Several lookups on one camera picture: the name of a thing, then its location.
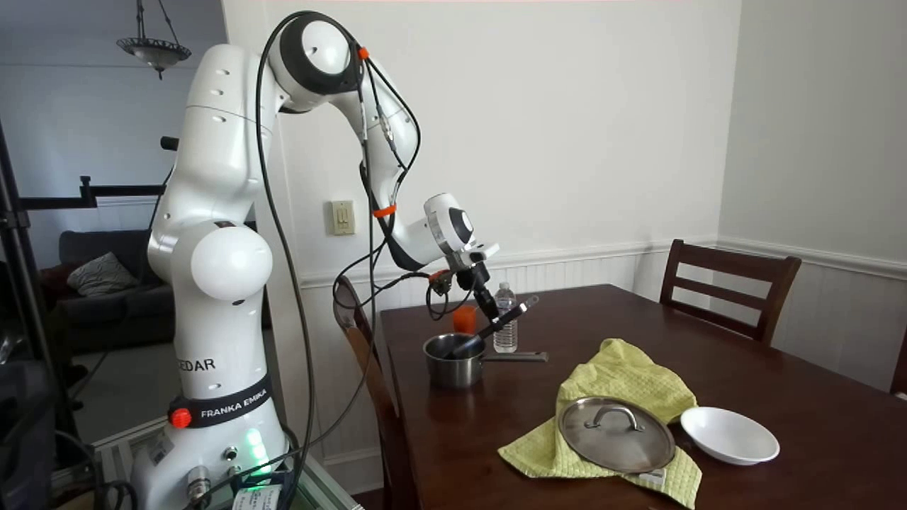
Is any near-side wooden chair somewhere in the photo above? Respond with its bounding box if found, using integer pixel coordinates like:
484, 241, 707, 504
333, 275, 419, 510

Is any orange plastic cup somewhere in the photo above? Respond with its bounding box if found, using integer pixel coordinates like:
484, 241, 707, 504
450, 302, 479, 334

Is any dark wooden chair left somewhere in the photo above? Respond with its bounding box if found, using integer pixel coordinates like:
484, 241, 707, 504
660, 237, 802, 346

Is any beige wall light switch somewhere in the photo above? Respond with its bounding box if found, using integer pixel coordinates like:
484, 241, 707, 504
328, 200, 354, 234

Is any clear water bottle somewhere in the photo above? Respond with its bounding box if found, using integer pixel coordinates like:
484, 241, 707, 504
494, 283, 520, 355

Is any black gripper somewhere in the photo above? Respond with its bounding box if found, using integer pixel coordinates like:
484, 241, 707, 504
447, 241, 501, 324

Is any yellow-green cloth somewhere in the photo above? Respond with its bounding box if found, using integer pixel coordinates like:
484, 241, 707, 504
500, 336, 703, 510

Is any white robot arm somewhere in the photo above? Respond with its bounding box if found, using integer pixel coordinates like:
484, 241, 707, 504
136, 11, 491, 510

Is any white bowl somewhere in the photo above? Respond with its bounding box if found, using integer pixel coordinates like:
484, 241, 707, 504
681, 404, 779, 467

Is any silver pot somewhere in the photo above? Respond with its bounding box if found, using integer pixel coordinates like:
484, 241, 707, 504
419, 331, 551, 393

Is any dark sofa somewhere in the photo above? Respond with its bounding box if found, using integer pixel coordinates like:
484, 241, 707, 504
41, 229, 172, 355

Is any hanging ceiling lamp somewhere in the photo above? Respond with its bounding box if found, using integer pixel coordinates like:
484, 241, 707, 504
116, 0, 194, 76

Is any silver pot lid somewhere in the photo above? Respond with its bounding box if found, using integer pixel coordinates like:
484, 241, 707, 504
557, 397, 678, 475

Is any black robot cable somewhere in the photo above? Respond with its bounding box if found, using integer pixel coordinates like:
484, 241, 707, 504
249, 9, 476, 510

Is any black camera stand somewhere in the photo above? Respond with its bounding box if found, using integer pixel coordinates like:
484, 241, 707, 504
0, 134, 138, 510

